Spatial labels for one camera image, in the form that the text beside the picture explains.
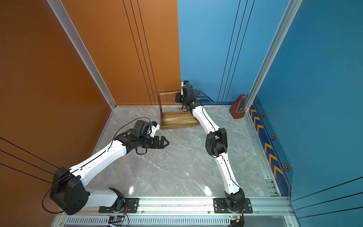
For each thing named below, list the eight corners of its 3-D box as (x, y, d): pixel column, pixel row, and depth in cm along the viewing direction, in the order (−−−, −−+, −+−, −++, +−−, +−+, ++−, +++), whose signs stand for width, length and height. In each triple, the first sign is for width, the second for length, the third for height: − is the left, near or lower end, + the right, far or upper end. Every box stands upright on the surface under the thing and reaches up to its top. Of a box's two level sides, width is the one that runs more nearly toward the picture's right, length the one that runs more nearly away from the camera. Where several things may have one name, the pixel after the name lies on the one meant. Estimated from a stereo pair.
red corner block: (231, 118, 114) (238, 101, 99) (229, 110, 120) (235, 93, 105) (243, 118, 114) (251, 101, 99) (240, 110, 120) (247, 93, 105)
